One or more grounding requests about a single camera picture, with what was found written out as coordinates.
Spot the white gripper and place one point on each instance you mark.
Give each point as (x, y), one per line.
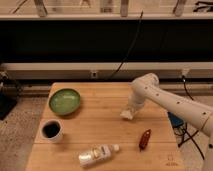
(135, 103)

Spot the white sponge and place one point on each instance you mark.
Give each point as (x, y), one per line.
(128, 113)

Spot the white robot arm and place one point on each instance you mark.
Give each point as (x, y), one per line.
(197, 114)

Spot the blue connector box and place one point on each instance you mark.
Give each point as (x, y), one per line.
(175, 121)

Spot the clear plastic bottle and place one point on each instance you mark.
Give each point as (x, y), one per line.
(97, 154)

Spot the dark equipment at left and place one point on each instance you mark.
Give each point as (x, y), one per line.
(9, 93)

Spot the white wall outlet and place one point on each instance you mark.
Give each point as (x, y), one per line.
(94, 74)

